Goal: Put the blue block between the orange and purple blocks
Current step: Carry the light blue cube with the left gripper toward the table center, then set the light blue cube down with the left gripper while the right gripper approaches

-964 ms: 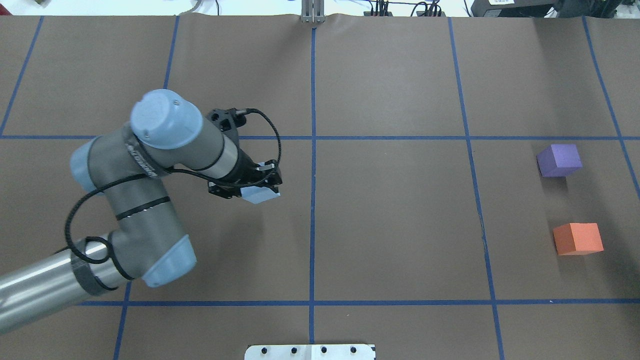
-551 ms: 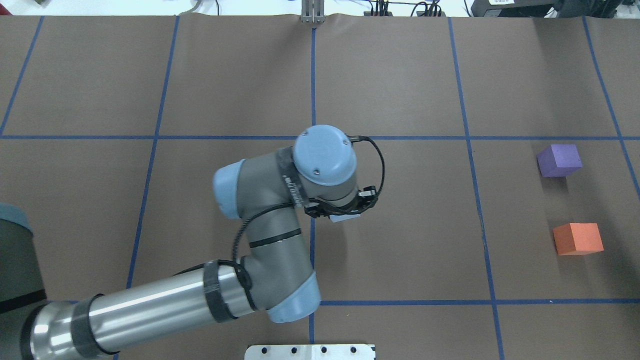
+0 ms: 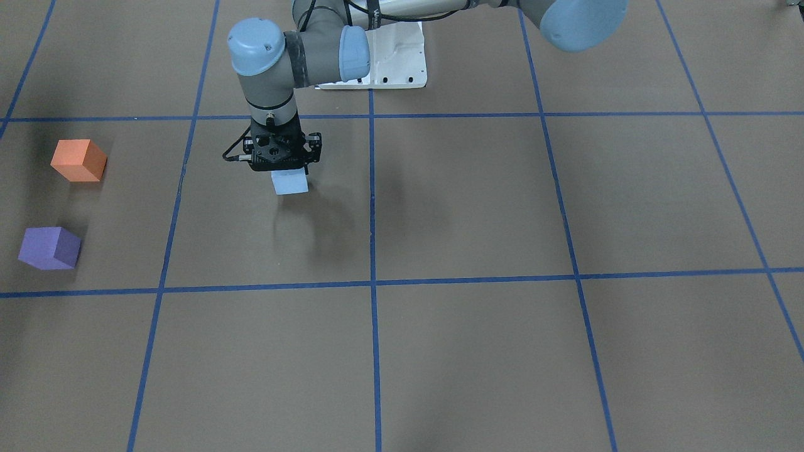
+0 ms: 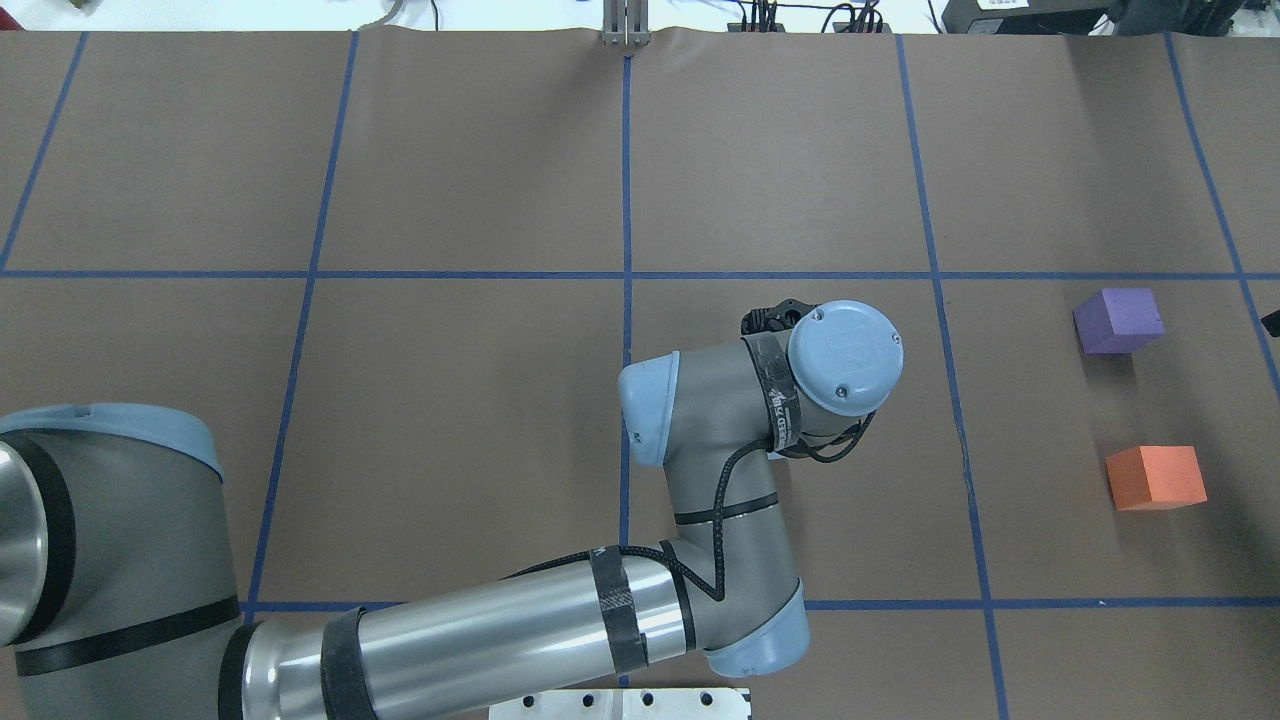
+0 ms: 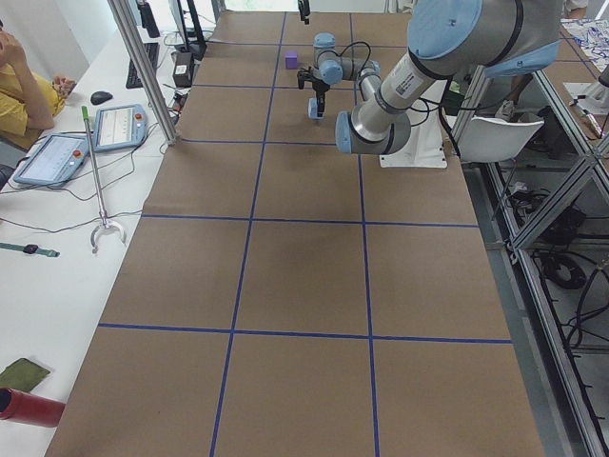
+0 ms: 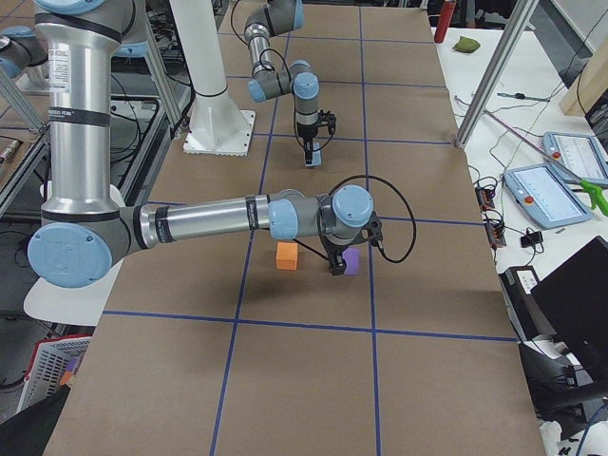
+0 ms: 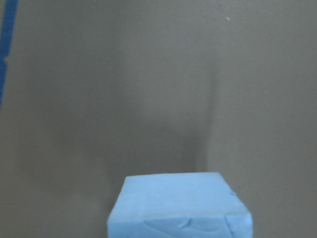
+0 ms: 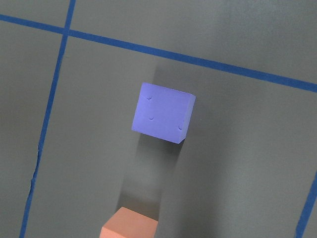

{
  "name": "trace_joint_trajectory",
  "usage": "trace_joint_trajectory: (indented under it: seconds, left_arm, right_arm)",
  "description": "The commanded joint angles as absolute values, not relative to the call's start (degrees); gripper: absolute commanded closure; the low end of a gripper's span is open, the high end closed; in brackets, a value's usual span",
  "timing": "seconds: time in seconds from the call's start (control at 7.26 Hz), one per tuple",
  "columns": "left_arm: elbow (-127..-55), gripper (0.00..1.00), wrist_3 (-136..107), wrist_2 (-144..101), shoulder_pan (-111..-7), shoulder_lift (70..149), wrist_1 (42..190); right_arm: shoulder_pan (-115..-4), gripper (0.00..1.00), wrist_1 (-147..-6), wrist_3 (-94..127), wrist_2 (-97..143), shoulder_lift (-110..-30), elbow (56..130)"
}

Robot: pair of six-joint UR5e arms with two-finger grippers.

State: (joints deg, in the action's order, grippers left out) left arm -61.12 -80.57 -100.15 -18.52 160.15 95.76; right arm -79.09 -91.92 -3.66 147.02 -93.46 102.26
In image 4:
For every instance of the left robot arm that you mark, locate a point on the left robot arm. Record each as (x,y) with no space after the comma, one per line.
(119,600)

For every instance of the purple foam block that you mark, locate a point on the purple foam block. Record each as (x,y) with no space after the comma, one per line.
(1118,321)

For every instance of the orange foam block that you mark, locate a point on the orange foam block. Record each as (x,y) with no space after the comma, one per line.
(1155,478)

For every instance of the aluminium frame post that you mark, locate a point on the aluminium frame post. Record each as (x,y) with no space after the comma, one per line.
(625,23)

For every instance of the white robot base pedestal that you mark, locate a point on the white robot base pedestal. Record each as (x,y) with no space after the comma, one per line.
(629,703)

